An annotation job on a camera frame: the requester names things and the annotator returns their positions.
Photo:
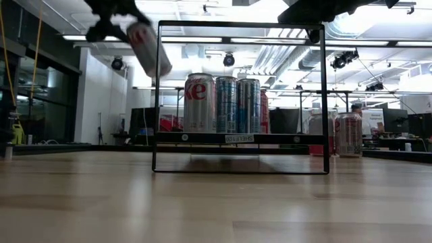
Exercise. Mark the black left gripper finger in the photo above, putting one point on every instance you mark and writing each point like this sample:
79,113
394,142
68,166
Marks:
119,33
139,15

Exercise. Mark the red Coca-Cola can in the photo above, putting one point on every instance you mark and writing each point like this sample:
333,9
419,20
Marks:
264,113

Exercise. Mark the silver Diet Coke can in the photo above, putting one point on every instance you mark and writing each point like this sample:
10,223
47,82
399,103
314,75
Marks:
348,135
200,108

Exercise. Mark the blue silver energy drink can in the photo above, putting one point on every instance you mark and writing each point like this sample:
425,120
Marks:
249,108
227,108

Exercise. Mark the white can with red base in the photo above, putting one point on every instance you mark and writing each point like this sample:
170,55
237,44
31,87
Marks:
315,126

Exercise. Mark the white shelf label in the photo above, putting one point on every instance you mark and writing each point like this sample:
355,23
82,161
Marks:
239,138

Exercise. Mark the round black ceiling spotlight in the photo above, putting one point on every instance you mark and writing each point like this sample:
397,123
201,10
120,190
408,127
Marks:
117,63
229,60

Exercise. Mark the ceiling light strip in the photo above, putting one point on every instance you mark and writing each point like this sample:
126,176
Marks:
189,39

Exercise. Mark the black track light cluster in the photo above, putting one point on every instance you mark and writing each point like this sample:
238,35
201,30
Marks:
374,87
344,59

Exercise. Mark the black computer monitor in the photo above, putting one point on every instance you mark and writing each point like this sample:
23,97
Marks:
420,125
138,118
395,119

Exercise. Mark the thin black stand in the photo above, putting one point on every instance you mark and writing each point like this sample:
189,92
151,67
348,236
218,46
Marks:
100,130

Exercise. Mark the red patterned banner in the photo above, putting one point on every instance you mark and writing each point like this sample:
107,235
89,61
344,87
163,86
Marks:
170,123

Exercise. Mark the person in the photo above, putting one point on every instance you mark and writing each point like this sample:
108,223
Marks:
356,108

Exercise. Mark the black fabric panel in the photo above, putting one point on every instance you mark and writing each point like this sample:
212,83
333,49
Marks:
285,119

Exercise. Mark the yellow green device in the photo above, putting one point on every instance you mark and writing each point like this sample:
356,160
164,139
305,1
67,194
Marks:
17,133

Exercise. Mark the white cup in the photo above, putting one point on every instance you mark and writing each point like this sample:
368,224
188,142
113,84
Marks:
407,146

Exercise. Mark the grey ceiling rail fixture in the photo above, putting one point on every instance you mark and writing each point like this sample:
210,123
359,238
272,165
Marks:
406,4

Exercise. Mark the wooden shelf with black frame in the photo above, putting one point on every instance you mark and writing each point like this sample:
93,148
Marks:
287,138

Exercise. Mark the black aluminium rig frame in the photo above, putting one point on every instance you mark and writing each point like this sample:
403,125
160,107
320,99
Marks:
50,149

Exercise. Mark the white cylinder post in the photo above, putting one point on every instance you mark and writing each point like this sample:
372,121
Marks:
8,150

